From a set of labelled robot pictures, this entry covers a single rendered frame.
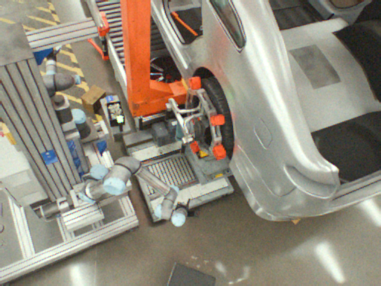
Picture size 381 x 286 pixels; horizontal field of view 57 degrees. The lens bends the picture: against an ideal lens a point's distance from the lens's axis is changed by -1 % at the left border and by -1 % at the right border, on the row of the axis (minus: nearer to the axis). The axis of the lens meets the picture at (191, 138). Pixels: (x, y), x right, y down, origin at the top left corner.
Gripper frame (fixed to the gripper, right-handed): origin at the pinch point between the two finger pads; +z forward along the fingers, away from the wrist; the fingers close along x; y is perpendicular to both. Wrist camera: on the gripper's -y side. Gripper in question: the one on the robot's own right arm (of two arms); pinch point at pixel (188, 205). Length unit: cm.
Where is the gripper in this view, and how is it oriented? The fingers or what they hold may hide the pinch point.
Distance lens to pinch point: 253.9
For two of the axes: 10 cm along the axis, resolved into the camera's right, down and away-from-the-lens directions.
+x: -2.4, 9.6, 1.2
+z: 1.2, -0.9, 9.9
